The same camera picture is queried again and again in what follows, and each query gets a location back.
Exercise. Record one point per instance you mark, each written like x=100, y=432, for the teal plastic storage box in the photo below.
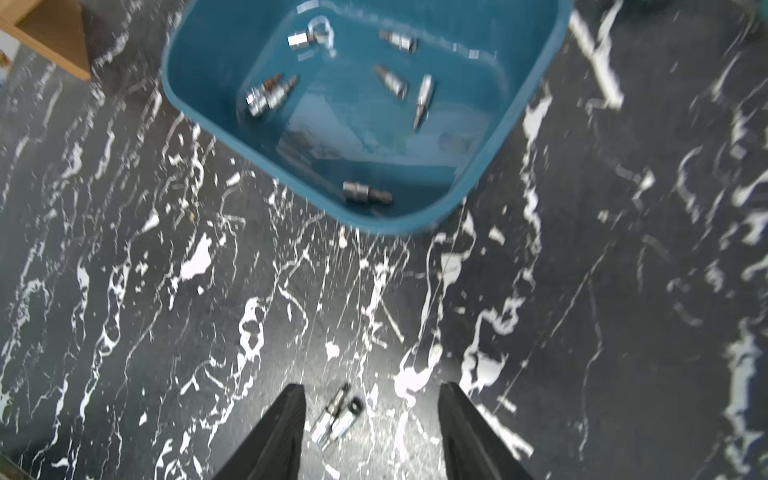
x=340, y=123

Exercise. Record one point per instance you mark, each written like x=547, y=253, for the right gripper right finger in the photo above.
x=471, y=448

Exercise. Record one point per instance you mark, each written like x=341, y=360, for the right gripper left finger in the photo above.
x=272, y=450

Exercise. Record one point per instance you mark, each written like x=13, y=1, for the wooden shelf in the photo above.
x=52, y=28

